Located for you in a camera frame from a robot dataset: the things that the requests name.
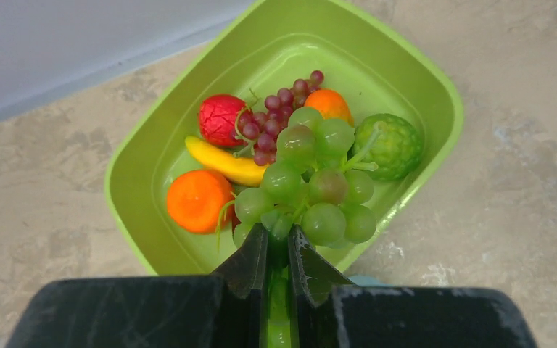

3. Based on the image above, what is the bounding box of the orange fake fruit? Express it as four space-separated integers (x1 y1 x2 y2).
166 169 235 234

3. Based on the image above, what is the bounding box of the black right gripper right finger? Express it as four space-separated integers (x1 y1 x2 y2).
287 225 537 347

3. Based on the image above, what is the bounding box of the dark red fake apple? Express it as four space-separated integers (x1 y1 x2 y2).
231 212 241 234

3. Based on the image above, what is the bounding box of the light blue plastic bag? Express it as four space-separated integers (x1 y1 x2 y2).
349 275 389 287

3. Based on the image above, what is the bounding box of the yellow fake fruit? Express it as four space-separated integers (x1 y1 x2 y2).
184 136 269 187

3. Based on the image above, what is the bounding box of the green plastic tray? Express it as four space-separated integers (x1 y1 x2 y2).
105 1 464 275

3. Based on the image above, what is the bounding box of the dark red fake fruit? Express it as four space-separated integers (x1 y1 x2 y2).
232 70 325 166

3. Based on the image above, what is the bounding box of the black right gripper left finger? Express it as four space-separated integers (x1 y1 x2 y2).
7 224 269 347

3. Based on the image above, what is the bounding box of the green fake fruit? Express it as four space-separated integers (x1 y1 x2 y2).
350 113 424 181

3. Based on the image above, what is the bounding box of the green fake grape bunch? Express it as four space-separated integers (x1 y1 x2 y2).
234 108 380 342

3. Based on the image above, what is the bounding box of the fake mango green orange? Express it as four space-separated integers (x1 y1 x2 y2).
304 88 355 126

